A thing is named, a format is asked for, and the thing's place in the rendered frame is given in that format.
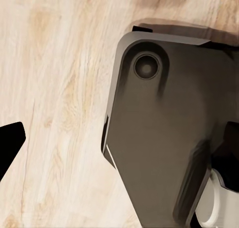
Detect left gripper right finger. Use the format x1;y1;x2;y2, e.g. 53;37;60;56
223;121;239;161

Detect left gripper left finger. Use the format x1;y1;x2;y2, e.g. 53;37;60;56
0;121;26;181

